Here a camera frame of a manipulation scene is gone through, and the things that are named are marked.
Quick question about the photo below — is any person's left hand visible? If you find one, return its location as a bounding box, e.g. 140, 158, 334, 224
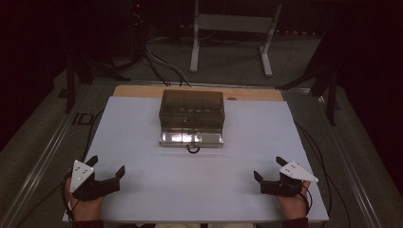
64, 180, 106, 223

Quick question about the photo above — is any smoky clear plastic storage box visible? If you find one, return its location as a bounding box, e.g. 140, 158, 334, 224
158, 88, 226, 134

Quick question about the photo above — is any white metal stand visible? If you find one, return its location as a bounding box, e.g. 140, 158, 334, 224
189, 0, 283, 78

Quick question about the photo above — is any person's right hand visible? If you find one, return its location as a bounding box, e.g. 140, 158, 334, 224
275, 180, 312, 221

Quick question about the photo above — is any bundle of floor cables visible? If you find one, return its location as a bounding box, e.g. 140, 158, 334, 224
143, 37, 193, 88

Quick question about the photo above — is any metal floor rail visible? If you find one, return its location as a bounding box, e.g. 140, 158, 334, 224
312, 89, 393, 228
0, 85, 96, 228

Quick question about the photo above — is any clear plastic drawer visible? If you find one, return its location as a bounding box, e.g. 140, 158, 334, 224
159, 130, 225, 149

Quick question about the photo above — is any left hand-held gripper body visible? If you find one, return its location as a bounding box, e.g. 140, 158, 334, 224
68, 160, 122, 202

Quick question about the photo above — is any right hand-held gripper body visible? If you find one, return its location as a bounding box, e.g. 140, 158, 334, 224
259, 161, 319, 199

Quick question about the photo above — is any black tripod stand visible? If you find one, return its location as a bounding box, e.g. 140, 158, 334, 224
275, 6, 341, 126
64, 0, 150, 114

